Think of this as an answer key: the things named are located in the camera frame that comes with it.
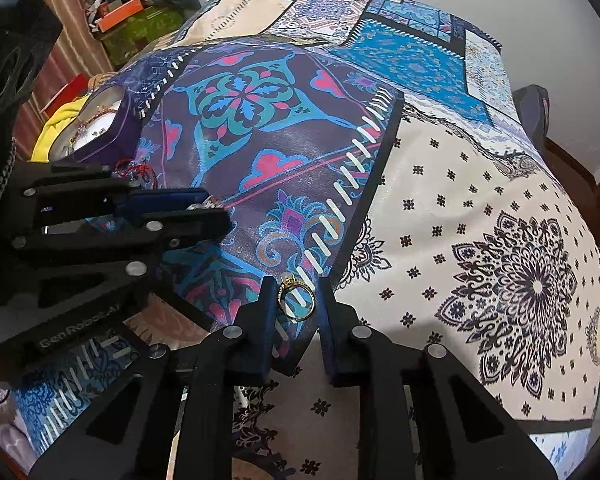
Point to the orange box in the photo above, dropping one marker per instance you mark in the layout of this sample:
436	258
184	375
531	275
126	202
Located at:
120	16

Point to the yellow cloth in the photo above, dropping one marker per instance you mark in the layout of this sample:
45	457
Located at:
55	130

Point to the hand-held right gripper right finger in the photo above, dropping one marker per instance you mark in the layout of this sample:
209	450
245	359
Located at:
326	320

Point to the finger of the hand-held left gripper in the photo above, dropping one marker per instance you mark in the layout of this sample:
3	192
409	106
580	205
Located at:
195	225
165	198

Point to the wooden furniture frame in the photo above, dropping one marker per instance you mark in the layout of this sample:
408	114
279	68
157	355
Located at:
585	185

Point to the striped curtain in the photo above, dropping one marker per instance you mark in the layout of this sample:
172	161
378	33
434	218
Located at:
75	45

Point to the green patterned box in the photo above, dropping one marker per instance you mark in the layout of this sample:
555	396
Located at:
145	35

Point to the patterned patchwork blanket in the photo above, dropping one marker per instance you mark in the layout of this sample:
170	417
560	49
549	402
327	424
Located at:
430	210

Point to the small silver jewelry piece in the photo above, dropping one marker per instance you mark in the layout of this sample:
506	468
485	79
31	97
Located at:
207	204

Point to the purple tin box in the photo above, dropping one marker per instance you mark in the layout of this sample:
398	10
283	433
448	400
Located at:
125	132

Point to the red box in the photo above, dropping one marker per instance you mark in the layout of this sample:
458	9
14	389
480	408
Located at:
62	94

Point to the dark chair back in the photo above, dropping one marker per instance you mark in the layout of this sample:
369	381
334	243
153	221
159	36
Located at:
532	110

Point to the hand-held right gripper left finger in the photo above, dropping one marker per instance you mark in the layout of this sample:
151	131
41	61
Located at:
266	310

